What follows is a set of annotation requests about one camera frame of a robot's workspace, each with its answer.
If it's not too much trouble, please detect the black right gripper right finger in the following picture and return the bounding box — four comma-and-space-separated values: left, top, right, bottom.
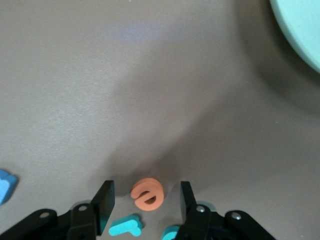
174, 181, 277, 240

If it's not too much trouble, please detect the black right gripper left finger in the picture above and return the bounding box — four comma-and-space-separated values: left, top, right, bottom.
0, 179, 116, 240

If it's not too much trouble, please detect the teal foam letter b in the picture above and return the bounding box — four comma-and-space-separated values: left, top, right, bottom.
160, 224, 182, 240

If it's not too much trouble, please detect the teal foam letter r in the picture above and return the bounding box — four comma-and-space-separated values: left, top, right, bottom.
108, 214, 143, 237

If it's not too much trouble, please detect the orange foam letter e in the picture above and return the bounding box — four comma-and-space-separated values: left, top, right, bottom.
130, 177, 165, 212

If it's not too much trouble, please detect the blue foam letter g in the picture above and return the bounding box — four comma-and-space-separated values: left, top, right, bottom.
0, 169, 19, 206

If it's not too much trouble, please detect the brown table cover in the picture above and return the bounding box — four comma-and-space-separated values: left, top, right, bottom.
0, 0, 320, 240

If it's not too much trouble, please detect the pale green plate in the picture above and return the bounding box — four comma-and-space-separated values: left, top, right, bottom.
269, 0, 320, 75

